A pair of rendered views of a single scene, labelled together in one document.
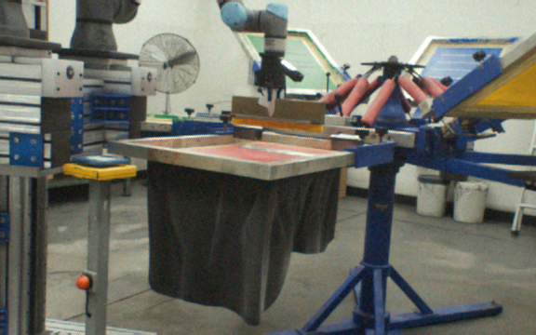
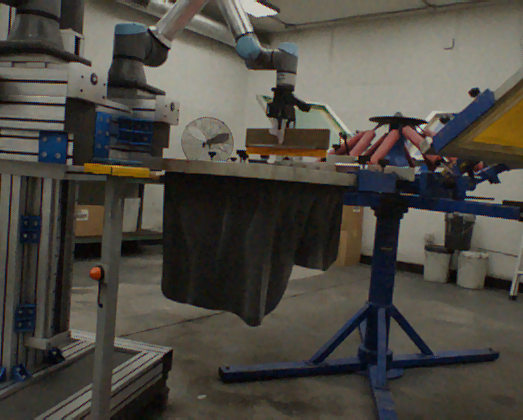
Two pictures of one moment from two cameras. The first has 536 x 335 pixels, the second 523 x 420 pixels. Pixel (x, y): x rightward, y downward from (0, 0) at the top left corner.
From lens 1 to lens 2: 28 cm
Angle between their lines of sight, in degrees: 6
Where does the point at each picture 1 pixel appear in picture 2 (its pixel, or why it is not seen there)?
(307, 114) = (313, 141)
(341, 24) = (358, 112)
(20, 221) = (49, 225)
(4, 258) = (35, 258)
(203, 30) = (238, 118)
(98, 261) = (110, 254)
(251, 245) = (253, 249)
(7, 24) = (44, 36)
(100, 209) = (114, 206)
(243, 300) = (244, 303)
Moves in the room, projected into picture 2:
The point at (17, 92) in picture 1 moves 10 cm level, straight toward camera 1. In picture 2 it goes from (46, 93) to (43, 88)
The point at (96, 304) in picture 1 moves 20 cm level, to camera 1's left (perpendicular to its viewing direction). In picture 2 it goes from (107, 295) to (39, 288)
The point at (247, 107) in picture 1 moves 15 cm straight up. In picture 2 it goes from (259, 137) to (262, 97)
